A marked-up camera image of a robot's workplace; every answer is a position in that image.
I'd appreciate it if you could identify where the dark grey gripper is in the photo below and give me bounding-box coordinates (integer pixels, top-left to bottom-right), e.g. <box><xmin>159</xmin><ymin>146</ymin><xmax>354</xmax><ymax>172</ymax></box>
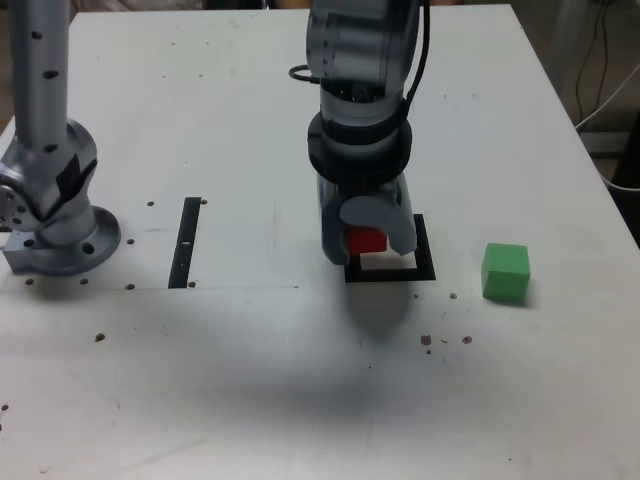
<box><xmin>315</xmin><ymin>172</ymin><xmax>418</xmax><ymax>265</ymax></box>

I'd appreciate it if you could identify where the red cube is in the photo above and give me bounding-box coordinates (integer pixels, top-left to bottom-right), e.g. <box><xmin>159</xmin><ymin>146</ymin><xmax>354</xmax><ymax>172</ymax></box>
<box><xmin>347</xmin><ymin>227</ymin><xmax>389</xmax><ymax>254</ymax></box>

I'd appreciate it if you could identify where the green cube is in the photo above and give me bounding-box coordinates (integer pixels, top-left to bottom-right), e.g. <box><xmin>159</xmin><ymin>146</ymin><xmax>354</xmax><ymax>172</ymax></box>
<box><xmin>480</xmin><ymin>242</ymin><xmax>531</xmax><ymax>305</ymax></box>

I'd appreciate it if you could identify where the black tape square outline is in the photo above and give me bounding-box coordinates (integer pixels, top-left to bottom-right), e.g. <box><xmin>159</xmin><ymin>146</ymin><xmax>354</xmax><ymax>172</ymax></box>
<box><xmin>343</xmin><ymin>213</ymin><xmax>437</xmax><ymax>284</ymax></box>

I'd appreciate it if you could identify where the black tape strip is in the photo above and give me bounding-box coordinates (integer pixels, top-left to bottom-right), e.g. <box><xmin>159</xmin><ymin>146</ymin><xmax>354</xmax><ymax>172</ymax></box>
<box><xmin>167</xmin><ymin>196</ymin><xmax>202</xmax><ymax>290</ymax></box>

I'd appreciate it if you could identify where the black box beside table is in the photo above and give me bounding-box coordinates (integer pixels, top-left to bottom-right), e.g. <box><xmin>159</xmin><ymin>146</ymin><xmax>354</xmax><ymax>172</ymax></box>
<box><xmin>579</xmin><ymin>114</ymin><xmax>640</xmax><ymax>191</ymax></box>

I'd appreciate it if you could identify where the white cable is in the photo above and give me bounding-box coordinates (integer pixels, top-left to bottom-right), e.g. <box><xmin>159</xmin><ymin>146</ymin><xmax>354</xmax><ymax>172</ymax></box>
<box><xmin>574</xmin><ymin>64</ymin><xmax>640</xmax><ymax>192</ymax></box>

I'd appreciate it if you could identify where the thin black cable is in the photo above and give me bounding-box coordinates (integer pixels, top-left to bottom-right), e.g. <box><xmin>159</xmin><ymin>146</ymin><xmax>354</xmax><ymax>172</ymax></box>
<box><xmin>576</xmin><ymin>0</ymin><xmax>610</xmax><ymax>124</ymax></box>

